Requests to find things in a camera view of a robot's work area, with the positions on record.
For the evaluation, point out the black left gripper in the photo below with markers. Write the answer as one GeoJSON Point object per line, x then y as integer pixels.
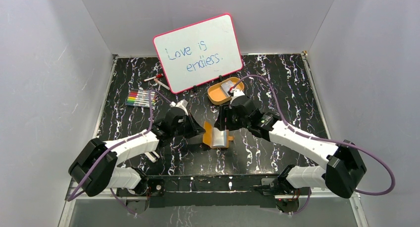
{"type": "Point", "coordinates": [191, 127]}

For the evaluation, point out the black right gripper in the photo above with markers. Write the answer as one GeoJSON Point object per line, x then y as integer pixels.
{"type": "Point", "coordinates": [225, 110]}

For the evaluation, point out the orange leather card holder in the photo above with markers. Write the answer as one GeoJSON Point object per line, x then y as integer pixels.
{"type": "Point", "coordinates": [216, 139]}

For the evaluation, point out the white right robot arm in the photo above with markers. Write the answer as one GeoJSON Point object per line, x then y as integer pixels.
{"type": "Point", "coordinates": [338, 168]}

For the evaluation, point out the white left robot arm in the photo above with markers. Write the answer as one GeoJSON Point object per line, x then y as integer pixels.
{"type": "Point", "coordinates": [97, 167]}

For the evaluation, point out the card with black stripe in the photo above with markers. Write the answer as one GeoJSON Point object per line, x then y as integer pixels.
{"type": "Point", "coordinates": [226, 87]}

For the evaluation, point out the orange oval tray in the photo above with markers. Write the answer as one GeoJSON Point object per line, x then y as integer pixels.
{"type": "Point", "coordinates": [215, 94]}

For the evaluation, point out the small white object on table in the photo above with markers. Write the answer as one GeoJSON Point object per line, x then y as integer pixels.
{"type": "Point", "coordinates": [152, 156]}

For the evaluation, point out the white marker pen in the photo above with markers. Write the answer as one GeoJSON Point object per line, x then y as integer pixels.
{"type": "Point", "coordinates": [162, 84]}

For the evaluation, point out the pack of coloured markers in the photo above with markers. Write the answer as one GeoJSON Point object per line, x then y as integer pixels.
{"type": "Point", "coordinates": [140, 98]}

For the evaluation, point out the red capped marker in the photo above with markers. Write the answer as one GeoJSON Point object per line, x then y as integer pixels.
{"type": "Point", "coordinates": [154, 77]}

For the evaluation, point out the pink framed whiteboard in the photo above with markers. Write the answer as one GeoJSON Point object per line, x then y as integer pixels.
{"type": "Point", "coordinates": [198, 53]}

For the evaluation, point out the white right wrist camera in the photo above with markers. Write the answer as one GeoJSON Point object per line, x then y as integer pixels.
{"type": "Point", "coordinates": [236, 93]}

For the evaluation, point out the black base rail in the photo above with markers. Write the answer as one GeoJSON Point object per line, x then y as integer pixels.
{"type": "Point", "coordinates": [262, 190]}

